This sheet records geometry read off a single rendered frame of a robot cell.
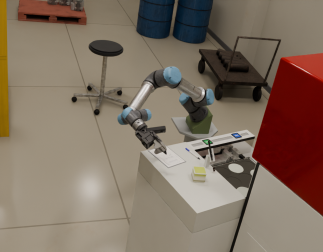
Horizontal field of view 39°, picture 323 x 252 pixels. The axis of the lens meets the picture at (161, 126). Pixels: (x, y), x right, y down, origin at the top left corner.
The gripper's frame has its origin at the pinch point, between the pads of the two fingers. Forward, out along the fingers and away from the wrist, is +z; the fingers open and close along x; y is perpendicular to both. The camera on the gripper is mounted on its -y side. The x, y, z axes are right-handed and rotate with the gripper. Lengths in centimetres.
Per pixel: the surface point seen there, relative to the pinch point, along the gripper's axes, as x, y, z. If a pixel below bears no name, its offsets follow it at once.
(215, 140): -48, -46, -3
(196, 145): -41, -31, -6
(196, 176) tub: -14.1, -7.1, 18.9
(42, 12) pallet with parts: -324, -107, -444
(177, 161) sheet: -26.3, -9.0, 0.5
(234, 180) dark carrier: -35, -31, 30
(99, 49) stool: -157, -72, -199
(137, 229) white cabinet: -72, 31, 6
